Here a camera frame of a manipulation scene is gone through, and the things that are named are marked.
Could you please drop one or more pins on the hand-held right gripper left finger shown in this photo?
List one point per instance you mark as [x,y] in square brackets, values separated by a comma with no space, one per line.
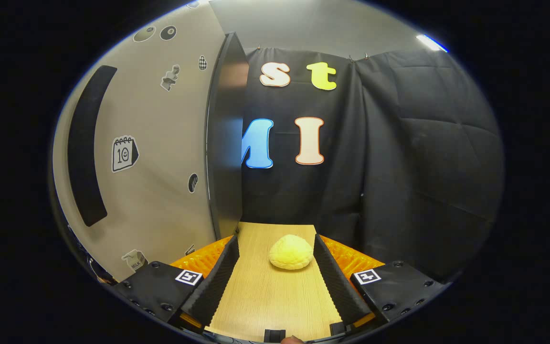
[220,282]

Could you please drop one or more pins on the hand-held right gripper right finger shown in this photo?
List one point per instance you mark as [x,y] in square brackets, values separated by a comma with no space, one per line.
[337,286]

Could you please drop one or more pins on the light grey cabinet door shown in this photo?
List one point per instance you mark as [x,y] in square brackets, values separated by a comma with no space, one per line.
[160,143]

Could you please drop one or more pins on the yellow bread bun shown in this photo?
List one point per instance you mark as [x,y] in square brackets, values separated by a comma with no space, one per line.
[290,252]

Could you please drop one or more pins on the black backdrop cloth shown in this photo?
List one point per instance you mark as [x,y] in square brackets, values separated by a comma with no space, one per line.
[423,157]

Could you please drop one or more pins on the small ceiling light panel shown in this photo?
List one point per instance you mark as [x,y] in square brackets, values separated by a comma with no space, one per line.
[430,42]

